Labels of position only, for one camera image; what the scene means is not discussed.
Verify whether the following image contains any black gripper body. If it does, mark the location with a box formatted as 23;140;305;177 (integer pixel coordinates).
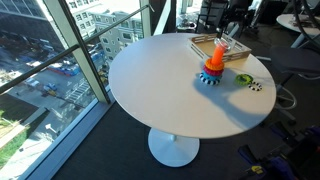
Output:
223;0;256;26

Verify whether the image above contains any orange stacking toy rod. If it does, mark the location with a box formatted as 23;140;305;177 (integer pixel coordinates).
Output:
210;44;228;66

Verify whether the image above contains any wooden slatted tray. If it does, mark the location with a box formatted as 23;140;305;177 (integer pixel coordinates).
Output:
187;32;253;64

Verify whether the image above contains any black chair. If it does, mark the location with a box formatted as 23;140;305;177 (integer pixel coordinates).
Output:
195;0;232;35

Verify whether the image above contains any white round side table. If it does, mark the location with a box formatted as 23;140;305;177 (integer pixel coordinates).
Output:
275;12;320;37

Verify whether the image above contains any thin window mullion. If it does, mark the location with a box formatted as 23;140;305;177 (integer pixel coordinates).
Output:
139;0;153;39

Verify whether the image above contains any pile of blue black clamps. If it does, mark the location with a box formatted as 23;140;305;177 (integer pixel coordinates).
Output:
237;121;320;180

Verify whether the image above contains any dark window handrail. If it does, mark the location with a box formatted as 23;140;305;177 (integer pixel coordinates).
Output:
0;3;156;95

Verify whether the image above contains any orange stacking ring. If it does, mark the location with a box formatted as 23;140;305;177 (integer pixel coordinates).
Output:
204;58;226;72

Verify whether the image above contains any red stacking ring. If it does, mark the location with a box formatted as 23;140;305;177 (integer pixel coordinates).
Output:
202;65;224;78

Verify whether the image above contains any blue stacking ring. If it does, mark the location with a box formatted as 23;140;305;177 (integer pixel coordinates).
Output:
200;70;223;82

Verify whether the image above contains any yellow-green ring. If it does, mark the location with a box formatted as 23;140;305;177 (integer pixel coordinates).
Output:
234;74;250;87

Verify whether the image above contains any large black white striped ring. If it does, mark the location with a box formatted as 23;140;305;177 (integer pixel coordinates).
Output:
198;73;222;87

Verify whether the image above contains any green ring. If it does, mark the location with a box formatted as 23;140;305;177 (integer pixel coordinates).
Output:
241;73;255;84

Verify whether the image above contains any black cable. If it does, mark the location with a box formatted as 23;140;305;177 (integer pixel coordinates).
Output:
291;0;320;47

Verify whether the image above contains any small black white striped ring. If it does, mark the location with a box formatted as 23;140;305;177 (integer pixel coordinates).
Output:
247;81;264;92

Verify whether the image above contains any white table pedestal base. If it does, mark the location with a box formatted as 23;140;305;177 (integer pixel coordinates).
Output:
147;128;201;169

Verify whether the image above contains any wide window frame post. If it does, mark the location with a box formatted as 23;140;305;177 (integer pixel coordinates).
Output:
42;0;112;105

